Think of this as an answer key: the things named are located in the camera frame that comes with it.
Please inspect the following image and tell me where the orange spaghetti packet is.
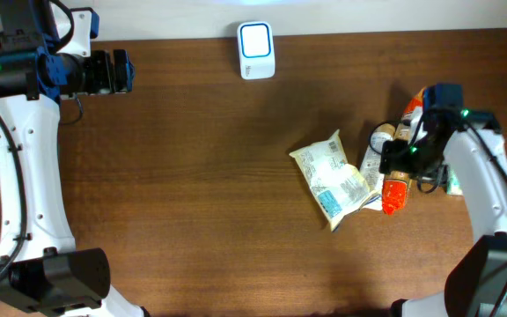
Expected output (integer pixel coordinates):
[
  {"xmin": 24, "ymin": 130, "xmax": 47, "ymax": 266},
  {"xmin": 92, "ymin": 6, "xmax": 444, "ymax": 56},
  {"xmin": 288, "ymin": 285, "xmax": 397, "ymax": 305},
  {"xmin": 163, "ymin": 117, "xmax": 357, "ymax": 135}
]
[{"xmin": 382, "ymin": 87, "xmax": 426, "ymax": 216}]

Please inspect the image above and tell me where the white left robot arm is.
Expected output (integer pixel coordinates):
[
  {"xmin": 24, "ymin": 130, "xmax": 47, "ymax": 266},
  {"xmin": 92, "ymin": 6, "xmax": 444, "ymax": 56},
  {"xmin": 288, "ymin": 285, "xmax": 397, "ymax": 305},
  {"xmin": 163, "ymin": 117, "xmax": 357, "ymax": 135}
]
[{"xmin": 0, "ymin": 1, "xmax": 146, "ymax": 316}]

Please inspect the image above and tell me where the white tube gold cap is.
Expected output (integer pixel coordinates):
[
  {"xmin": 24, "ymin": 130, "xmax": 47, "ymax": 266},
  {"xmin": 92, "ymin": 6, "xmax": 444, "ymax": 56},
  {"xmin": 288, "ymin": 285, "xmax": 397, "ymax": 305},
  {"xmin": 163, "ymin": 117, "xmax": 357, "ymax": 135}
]
[{"xmin": 359, "ymin": 123, "xmax": 395, "ymax": 210}]

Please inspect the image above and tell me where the cream snack bag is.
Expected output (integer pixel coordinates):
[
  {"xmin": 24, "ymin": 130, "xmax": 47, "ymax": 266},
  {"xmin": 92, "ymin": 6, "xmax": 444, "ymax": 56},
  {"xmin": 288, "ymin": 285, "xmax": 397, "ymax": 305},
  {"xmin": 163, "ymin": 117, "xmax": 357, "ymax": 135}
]
[{"xmin": 289, "ymin": 129, "xmax": 379, "ymax": 232}]

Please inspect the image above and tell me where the green tissue pack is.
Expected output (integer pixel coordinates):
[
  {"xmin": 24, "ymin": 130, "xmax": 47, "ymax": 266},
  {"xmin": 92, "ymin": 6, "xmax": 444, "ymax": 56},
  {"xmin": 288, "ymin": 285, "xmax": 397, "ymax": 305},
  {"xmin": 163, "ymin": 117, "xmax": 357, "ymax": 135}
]
[{"xmin": 445, "ymin": 166, "xmax": 463, "ymax": 195}]

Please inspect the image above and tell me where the white barcode scanner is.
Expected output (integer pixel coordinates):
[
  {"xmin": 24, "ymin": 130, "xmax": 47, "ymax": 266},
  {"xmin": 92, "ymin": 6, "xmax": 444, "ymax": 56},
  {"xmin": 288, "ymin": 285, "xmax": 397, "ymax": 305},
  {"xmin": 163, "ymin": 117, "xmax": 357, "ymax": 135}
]
[{"xmin": 237, "ymin": 21, "xmax": 276, "ymax": 80}]

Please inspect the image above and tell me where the black right camera cable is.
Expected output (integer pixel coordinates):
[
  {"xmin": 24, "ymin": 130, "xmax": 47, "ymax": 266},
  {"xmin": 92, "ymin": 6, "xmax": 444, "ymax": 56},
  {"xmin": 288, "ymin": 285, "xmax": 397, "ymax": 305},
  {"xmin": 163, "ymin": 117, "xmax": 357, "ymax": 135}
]
[{"xmin": 368, "ymin": 121, "xmax": 451, "ymax": 195}]

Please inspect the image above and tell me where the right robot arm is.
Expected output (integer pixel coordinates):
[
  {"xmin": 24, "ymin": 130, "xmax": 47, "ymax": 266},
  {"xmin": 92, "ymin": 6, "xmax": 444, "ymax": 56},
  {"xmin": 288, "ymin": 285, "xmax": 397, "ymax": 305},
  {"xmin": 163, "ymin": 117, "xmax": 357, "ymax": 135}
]
[{"xmin": 379, "ymin": 84, "xmax": 507, "ymax": 317}]

